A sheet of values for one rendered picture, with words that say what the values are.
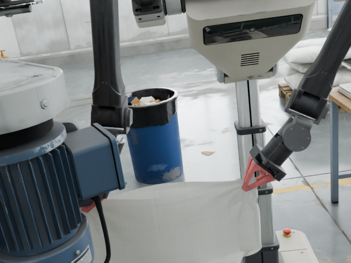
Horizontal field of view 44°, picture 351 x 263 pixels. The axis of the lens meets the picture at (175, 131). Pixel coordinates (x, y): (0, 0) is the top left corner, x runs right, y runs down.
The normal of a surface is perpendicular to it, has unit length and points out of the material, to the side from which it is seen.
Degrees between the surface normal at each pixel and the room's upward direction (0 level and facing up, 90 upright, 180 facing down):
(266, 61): 130
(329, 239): 0
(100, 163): 90
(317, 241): 0
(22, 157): 90
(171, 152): 92
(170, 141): 92
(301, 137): 76
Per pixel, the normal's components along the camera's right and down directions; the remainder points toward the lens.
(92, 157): 0.44, 0.26
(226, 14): -0.11, -0.49
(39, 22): 0.04, 0.35
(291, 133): -0.19, 0.14
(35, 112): 0.72, 0.16
